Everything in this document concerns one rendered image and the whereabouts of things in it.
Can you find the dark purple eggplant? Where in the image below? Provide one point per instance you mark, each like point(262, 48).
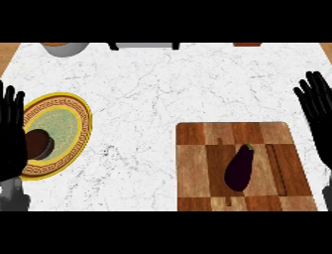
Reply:
point(240, 168)

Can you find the brown block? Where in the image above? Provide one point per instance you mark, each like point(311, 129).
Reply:
point(249, 44)

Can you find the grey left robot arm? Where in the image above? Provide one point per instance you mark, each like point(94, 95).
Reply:
point(4, 197)

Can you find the checkered wooden cutting board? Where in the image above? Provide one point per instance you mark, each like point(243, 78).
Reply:
point(244, 168)

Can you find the dark brown round cake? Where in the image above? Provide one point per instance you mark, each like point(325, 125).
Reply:
point(39, 144)

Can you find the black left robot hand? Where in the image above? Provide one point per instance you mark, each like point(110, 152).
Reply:
point(1, 139)

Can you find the grey round pot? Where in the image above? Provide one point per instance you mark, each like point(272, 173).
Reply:
point(66, 49)

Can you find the yellow patterned round plate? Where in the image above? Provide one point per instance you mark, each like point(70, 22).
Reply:
point(58, 135)

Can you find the grey appliance with black legs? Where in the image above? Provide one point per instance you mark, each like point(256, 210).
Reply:
point(144, 45)

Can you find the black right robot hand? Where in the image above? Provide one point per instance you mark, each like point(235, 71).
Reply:
point(330, 132)

